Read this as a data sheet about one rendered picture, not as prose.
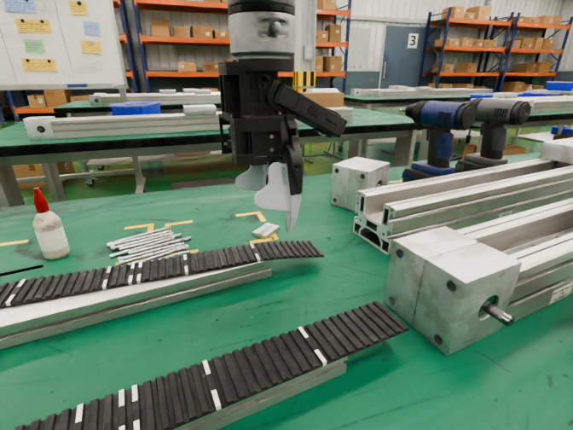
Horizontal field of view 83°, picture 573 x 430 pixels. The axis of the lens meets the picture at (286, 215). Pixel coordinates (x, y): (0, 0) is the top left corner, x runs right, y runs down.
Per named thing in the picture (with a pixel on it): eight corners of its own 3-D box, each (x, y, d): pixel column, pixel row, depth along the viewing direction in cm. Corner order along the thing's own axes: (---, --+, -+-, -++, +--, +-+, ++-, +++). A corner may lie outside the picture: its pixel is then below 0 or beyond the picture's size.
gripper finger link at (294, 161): (279, 196, 43) (269, 130, 42) (291, 194, 44) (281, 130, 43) (294, 195, 39) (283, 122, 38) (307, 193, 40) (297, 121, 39)
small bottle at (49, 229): (68, 257, 54) (48, 189, 49) (42, 262, 52) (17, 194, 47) (72, 247, 57) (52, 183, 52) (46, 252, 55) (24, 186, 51)
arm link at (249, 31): (279, 23, 41) (309, 13, 34) (279, 63, 43) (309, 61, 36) (221, 20, 38) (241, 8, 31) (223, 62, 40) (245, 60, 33)
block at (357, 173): (374, 217, 69) (379, 174, 65) (330, 204, 76) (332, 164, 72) (395, 204, 75) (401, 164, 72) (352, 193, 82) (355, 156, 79)
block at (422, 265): (466, 374, 33) (490, 297, 29) (383, 302, 43) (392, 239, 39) (521, 344, 36) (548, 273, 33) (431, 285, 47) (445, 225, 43)
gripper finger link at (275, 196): (256, 238, 42) (245, 166, 41) (297, 229, 44) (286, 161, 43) (264, 241, 39) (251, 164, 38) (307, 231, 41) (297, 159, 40)
